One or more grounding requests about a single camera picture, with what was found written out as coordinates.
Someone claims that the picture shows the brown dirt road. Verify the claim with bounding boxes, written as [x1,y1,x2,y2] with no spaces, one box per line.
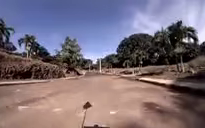
[0,71,205,128]

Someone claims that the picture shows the pale kerb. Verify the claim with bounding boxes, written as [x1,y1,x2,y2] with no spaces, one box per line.
[0,73,86,88]
[119,73,205,93]

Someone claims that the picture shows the robot's own part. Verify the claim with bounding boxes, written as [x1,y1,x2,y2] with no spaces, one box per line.
[80,101,111,128]

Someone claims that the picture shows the wood of dark trees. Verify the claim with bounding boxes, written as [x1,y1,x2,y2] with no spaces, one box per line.
[96,19,205,73]

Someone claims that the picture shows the green leafy tree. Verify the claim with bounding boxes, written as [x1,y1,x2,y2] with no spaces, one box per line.
[56,35,84,69]

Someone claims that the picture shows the pale pole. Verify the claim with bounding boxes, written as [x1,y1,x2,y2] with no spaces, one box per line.
[98,57,103,74]

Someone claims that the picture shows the dry grass slope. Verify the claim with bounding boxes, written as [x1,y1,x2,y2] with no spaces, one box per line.
[116,54,205,84]

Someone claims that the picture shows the earth bank with dry grass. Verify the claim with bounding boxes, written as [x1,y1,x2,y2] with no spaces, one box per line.
[0,49,86,81]

